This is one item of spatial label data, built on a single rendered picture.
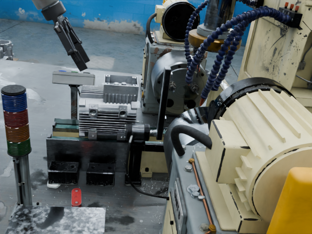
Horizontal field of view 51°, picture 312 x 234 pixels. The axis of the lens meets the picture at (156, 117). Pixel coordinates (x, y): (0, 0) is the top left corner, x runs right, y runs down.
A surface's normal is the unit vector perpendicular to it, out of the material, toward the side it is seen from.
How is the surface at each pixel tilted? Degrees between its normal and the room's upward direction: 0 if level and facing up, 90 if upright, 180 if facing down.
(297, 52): 90
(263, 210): 90
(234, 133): 0
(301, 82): 90
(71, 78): 66
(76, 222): 0
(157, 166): 90
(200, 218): 0
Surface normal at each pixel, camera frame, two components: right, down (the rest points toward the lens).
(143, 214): 0.11, -0.89
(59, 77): 0.11, 0.07
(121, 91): 0.11, 0.46
